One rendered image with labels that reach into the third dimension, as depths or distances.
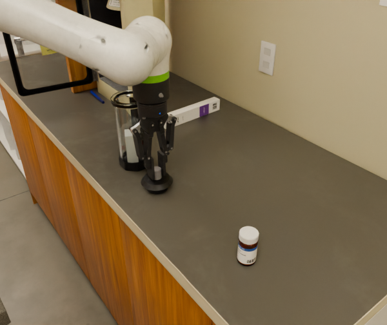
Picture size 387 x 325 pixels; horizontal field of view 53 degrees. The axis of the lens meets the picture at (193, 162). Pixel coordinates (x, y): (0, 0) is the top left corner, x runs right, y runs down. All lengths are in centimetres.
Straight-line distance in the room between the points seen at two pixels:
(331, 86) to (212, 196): 54
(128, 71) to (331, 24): 73
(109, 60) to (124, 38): 5
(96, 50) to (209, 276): 53
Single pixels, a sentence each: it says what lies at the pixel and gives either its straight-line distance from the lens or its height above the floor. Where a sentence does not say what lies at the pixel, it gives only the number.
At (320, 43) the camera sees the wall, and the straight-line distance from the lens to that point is 135.
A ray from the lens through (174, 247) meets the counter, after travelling 96.
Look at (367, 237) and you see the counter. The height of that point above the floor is 94.
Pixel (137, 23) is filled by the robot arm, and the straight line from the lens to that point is 90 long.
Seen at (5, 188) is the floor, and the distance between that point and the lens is 299.
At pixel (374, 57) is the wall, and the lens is 126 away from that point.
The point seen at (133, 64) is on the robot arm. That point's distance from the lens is 79.
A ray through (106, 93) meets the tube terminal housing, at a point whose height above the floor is 97.
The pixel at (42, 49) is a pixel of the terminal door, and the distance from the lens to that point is 168.
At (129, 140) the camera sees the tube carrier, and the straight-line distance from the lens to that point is 116.
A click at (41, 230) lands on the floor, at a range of 255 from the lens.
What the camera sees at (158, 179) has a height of 98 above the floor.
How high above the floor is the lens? 162
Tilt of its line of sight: 33 degrees down
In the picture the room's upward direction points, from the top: straight up
